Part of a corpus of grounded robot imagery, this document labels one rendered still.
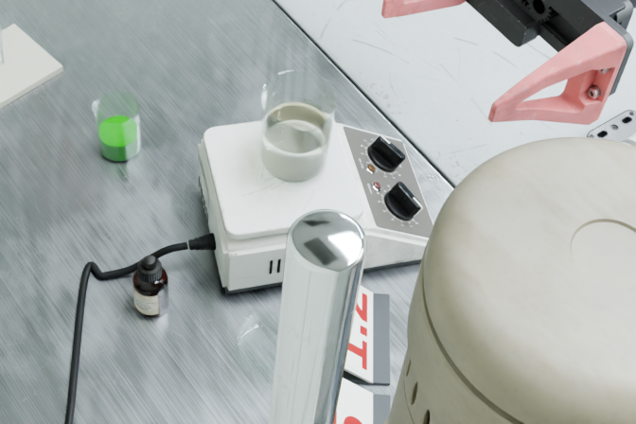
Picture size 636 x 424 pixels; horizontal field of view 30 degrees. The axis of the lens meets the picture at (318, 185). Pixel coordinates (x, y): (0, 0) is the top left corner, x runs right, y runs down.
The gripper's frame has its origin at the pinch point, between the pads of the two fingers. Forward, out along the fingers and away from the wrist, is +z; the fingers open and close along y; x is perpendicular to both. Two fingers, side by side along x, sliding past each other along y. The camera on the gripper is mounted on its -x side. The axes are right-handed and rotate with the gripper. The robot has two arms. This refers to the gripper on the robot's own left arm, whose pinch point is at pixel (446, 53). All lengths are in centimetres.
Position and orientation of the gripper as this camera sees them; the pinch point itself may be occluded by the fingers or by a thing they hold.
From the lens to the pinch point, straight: 69.1
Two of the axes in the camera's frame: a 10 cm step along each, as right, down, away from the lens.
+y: 5.9, 6.6, -4.6
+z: -8.0, 4.4, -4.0
